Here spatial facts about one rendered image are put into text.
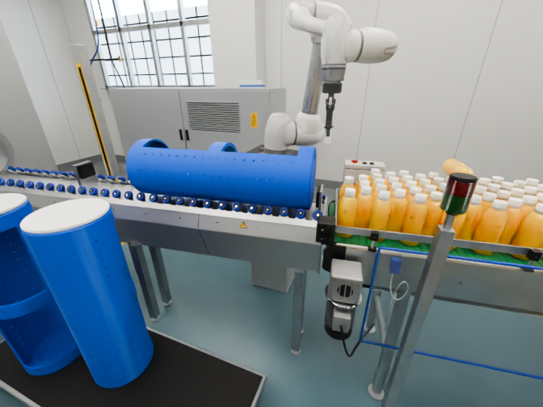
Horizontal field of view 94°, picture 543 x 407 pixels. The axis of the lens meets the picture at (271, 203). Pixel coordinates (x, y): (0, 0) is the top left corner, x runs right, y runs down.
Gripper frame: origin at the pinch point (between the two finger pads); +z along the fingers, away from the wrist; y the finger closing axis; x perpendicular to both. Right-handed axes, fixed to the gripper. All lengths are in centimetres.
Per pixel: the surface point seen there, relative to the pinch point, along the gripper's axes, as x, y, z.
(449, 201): -35, -39, 9
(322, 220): -1.6, -22.5, 28.1
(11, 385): 139, -69, 113
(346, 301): -13, -36, 53
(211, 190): 49, -14, 24
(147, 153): 81, -11, 9
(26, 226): 98, -57, 24
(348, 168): -11.3, 23.6, 20.4
